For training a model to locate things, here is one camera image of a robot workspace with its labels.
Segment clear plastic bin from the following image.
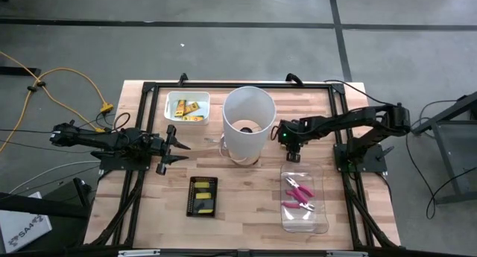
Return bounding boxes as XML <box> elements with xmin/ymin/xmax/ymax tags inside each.
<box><xmin>279</xmin><ymin>162</ymin><xmax>329</xmax><ymax>235</ymax></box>

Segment black aluminium table frame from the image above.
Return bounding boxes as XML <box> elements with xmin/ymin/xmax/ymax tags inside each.
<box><xmin>83</xmin><ymin>80</ymin><xmax>402</xmax><ymax>250</ymax></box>

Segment white floor cable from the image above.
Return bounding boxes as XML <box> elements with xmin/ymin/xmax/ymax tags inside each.
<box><xmin>9</xmin><ymin>160</ymin><xmax>101</xmax><ymax>194</ymax></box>

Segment black floor bar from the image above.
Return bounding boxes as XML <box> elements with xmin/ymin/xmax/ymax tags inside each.
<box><xmin>0</xmin><ymin>66</ymin><xmax>42</xmax><ymax>78</ymax></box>

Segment table lamp white shade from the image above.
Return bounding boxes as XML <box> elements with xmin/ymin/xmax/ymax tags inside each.
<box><xmin>221</xmin><ymin>86</ymin><xmax>278</xmax><ymax>167</ymax></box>

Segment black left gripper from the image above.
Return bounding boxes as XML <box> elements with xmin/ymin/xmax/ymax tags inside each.
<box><xmin>143</xmin><ymin>124</ymin><xmax>192</xmax><ymax>175</ymax></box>

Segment black circuit board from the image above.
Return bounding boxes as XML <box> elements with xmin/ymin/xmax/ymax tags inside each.
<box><xmin>185</xmin><ymin>175</ymin><xmax>219</xmax><ymax>218</ymax></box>

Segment yellow extension cable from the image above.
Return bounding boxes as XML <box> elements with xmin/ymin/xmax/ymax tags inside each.
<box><xmin>0</xmin><ymin>50</ymin><xmax>115</xmax><ymax>153</ymax></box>

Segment black metal stand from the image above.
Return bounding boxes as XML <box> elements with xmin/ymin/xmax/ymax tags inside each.
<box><xmin>411</xmin><ymin>91</ymin><xmax>477</xmax><ymax>206</ymax></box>

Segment white printed box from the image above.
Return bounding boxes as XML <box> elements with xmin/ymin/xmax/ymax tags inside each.
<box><xmin>0</xmin><ymin>191</ymin><xmax>53</xmax><ymax>254</ymax></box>

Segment silver metal bracket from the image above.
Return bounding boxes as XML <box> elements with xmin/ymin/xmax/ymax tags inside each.
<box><xmin>117</xmin><ymin>249</ymin><xmax>161</xmax><ymax>257</ymax></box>
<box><xmin>326</xmin><ymin>251</ymin><xmax>369</xmax><ymax>257</ymax></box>

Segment pink handled pliers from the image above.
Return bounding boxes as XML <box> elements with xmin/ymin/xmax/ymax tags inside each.
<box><xmin>285</xmin><ymin>176</ymin><xmax>316</xmax><ymax>203</ymax></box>
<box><xmin>281</xmin><ymin>191</ymin><xmax>317</xmax><ymax>212</ymax></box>

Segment white plastic bin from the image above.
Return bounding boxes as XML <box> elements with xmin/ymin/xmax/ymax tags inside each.
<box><xmin>165</xmin><ymin>91</ymin><xmax>211</xmax><ymax>127</ymax></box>

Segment thin black floor cable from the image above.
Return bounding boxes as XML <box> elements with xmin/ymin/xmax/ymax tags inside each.
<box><xmin>0</xmin><ymin>128</ymin><xmax>53</xmax><ymax>135</ymax></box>

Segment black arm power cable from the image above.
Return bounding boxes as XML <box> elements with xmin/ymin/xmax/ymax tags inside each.
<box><xmin>323</xmin><ymin>79</ymin><xmax>392</xmax><ymax>106</ymax></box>

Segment black looping floor cable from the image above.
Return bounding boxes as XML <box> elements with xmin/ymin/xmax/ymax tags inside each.
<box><xmin>405</xmin><ymin>98</ymin><xmax>477</xmax><ymax>220</ymax></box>

